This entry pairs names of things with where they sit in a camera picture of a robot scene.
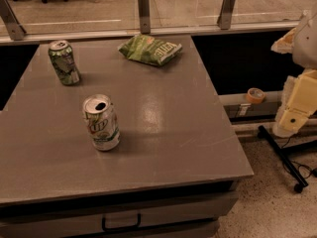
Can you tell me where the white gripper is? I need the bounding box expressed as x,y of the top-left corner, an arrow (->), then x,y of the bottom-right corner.
270,9 -> 317,138

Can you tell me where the white 7up can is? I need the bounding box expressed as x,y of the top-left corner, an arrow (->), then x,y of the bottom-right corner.
82,94 -> 120,151

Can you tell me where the green soda can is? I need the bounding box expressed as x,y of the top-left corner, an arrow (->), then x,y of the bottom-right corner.
49,40 -> 80,85

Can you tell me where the orange tape roll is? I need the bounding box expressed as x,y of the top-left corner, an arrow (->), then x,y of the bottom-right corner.
246,87 -> 265,104

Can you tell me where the black wheeled stand base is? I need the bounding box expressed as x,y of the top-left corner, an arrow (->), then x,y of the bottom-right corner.
258,126 -> 317,193

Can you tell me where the green chip bag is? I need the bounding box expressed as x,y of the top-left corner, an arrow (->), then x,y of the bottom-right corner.
118,34 -> 182,66

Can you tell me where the grey cabinet drawer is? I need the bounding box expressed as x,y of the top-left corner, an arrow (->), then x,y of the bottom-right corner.
0,191 -> 238,238

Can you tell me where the right metal glass bracket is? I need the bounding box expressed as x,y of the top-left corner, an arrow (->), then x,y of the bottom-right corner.
217,0 -> 236,30

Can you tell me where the metal glass bracket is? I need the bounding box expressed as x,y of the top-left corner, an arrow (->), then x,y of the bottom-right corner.
0,0 -> 26,41
217,0 -> 236,30
138,0 -> 151,34

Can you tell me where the black cable on floor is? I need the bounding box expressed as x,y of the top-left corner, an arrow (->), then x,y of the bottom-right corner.
280,134 -> 317,180

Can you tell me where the middle metal glass bracket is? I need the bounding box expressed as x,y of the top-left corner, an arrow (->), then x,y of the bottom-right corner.
138,0 -> 151,34

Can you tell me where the black drawer handle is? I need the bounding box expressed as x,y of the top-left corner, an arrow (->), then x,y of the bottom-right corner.
101,213 -> 142,233

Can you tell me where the left metal glass bracket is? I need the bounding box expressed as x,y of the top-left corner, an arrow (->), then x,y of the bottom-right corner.
0,0 -> 26,41

